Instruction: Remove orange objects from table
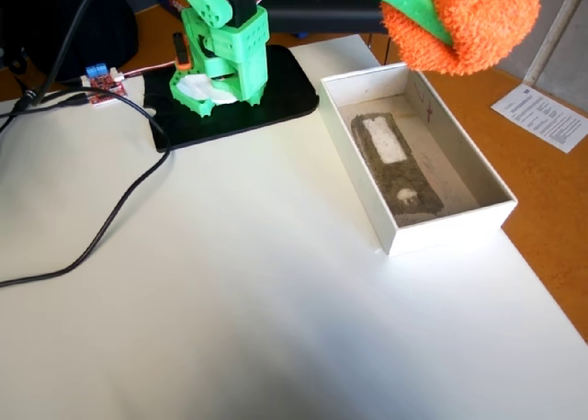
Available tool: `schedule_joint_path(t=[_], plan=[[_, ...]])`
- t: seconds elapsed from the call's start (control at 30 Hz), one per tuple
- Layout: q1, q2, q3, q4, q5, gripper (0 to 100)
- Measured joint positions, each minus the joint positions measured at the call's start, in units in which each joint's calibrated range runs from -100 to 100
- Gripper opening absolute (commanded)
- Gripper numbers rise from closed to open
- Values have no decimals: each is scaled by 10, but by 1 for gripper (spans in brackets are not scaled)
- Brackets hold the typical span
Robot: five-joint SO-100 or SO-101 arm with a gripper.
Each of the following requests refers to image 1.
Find black usb cable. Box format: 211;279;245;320
0;90;173;289

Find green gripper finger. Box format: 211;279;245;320
368;0;454;46

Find black and orange clamp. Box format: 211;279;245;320
172;31;192;69

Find black monitor base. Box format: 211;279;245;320
264;0;390;36

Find grey foam insert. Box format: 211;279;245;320
350;110;446;219

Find black power cable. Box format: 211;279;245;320
0;0;116;134

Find white crumpled tissue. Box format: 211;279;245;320
176;74;240;107

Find red and white wires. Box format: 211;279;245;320
119;61;178;79

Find white foam rectangle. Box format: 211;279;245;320
361;116;411;165

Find white metal pole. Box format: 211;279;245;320
525;0;588;88

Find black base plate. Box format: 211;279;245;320
142;44;321;153

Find white cardboard box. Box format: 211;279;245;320
319;62;519;257

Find red circuit board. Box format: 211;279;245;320
80;62;128;108

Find orange fluffy ball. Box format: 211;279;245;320
379;0;542;76

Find printed paper sheet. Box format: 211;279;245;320
490;83;588;154

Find black bag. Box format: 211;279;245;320
0;0;140;84

